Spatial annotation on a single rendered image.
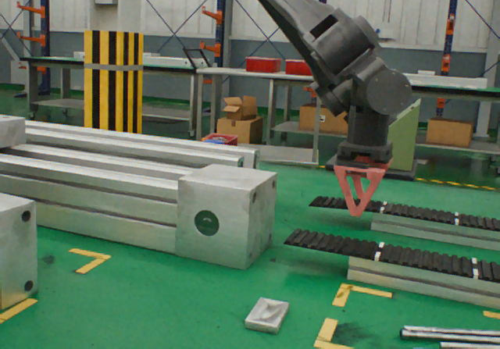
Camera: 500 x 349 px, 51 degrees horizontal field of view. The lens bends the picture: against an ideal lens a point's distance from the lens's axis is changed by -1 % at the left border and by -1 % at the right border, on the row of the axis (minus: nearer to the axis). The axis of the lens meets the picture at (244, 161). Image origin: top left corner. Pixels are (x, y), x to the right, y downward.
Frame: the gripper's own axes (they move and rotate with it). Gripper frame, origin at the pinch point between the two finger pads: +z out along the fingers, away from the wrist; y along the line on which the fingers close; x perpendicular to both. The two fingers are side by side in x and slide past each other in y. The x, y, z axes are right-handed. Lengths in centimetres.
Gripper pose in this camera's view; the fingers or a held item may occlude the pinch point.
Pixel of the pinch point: (360, 203)
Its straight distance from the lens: 80.9
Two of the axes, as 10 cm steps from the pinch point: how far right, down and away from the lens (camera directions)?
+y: -3.6, 1.7, -9.2
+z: -0.6, 9.8, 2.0
